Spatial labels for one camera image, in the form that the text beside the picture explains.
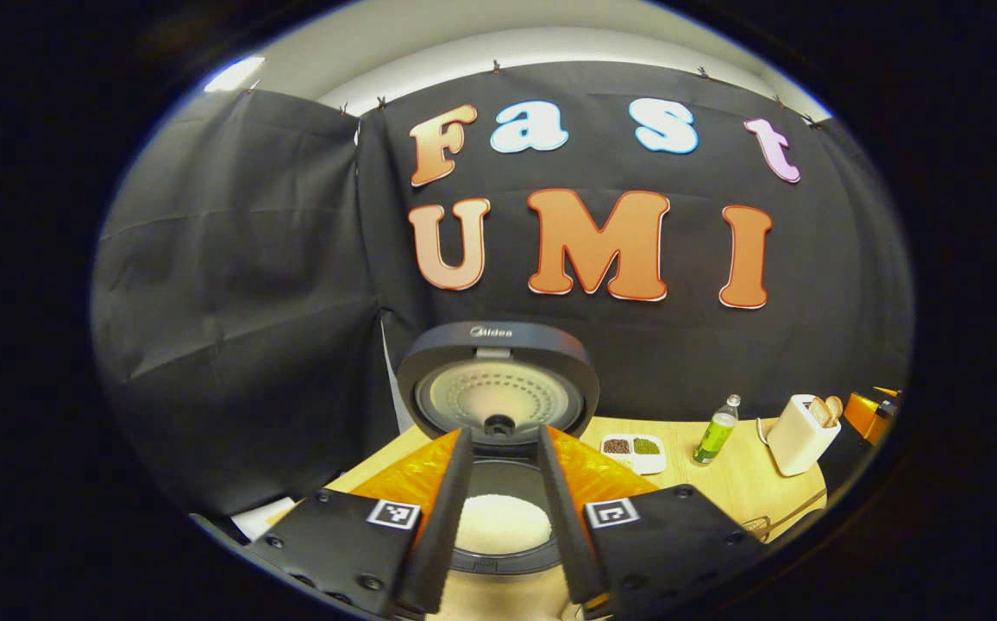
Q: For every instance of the white divided dish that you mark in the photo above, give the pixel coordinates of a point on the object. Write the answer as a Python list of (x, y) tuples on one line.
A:
[(649, 464)]

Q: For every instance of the toast bread slice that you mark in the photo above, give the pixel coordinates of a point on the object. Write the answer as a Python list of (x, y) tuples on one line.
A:
[(819, 412), (836, 407)]

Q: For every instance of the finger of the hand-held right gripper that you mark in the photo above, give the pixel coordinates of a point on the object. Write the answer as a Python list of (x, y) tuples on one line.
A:
[(861, 414)]

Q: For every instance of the white toaster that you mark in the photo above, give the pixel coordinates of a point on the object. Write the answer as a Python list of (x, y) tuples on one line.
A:
[(796, 448)]

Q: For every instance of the black rice cooker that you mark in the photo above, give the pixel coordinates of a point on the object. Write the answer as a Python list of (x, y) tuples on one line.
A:
[(429, 371)]

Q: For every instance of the pile of dark red beans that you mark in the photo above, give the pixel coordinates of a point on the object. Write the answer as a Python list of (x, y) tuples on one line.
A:
[(617, 446)]

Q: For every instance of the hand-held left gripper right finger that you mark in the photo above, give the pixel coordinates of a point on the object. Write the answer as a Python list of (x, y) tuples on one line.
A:
[(563, 517)]

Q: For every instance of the pile of green beans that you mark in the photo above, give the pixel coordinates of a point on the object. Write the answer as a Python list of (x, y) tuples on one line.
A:
[(647, 446)]

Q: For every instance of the green drink bottle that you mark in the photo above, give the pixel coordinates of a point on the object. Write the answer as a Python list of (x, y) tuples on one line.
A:
[(714, 435)]

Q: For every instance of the ceiling light panel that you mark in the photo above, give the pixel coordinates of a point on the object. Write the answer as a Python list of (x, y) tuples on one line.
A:
[(235, 73)]

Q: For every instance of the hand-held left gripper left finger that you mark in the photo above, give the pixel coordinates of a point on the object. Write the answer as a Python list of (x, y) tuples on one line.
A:
[(447, 526)]

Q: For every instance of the white rice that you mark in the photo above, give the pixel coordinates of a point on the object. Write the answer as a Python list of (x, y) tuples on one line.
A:
[(503, 526)]

